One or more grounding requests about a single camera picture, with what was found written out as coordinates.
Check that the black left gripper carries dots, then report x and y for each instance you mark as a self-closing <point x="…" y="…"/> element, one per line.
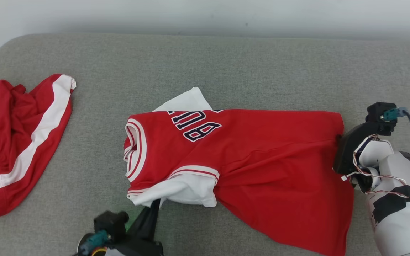
<point x="141" y="249"/>

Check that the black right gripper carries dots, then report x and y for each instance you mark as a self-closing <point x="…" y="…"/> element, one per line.
<point x="347" y="153"/>

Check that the red basketball jersey white sleeves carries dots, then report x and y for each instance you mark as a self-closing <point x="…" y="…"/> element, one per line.
<point x="262" y="160"/>

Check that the red shorts white stripe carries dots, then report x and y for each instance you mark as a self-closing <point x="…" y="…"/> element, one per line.
<point x="5" y="124"/>

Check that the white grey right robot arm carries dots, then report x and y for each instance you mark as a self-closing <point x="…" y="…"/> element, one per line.
<point x="397" y="220"/>

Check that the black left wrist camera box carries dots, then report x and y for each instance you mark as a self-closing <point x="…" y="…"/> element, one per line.
<point x="110" y="222"/>

